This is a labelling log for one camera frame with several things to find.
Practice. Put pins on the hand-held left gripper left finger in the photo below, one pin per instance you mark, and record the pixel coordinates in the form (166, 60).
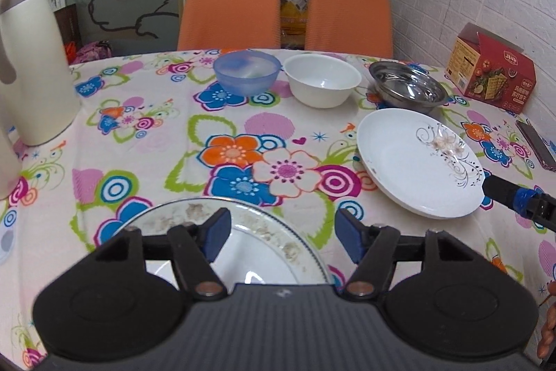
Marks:
(218, 232)

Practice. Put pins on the cream thermos jug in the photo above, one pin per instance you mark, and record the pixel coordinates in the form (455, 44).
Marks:
(30, 62)

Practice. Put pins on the stainless steel bowl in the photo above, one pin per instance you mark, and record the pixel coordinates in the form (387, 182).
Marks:
(406, 86)

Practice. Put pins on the blue-rimmed white plate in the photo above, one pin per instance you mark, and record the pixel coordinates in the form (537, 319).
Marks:
(260, 251)

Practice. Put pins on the translucent blue plastic bowl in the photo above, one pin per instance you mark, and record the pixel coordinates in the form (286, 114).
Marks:
(245, 75)

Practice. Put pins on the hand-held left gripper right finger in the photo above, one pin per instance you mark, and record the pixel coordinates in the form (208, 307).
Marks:
(349, 232)

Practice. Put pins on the white floral-print plate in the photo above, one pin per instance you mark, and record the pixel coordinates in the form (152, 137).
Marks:
(404, 162)

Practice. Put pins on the red cracker box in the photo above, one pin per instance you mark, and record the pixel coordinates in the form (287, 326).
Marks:
(499, 71)

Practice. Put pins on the dark phone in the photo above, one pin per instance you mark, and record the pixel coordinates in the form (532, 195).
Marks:
(538, 145)

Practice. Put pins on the cream container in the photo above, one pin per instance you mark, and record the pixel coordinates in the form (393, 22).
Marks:
(8, 166)

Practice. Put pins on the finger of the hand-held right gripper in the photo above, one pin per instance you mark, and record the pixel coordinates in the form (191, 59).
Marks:
(506, 193)

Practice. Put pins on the pink bag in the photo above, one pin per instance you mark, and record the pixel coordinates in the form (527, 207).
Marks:
(91, 51)

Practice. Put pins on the white ceramic bowl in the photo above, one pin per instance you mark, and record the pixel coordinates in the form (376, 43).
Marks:
(323, 86)

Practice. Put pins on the orange chair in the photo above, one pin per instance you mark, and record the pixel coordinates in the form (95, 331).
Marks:
(230, 14)
(347, 19)

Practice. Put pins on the floral tablecloth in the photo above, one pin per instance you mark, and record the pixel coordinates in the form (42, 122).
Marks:
(173, 153)

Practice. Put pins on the person's right hand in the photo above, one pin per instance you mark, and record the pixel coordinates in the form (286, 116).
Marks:
(548, 332)

